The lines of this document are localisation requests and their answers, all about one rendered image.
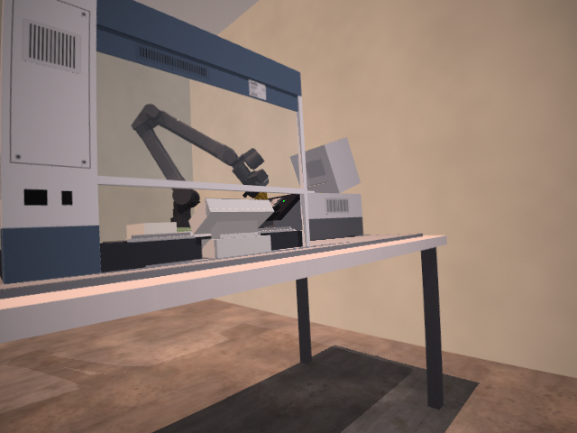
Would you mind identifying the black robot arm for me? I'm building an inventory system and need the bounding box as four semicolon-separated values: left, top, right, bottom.
170;189;200;227

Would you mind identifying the white thermal cycler with black keypad panel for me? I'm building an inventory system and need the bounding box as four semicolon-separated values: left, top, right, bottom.
258;137;363;240

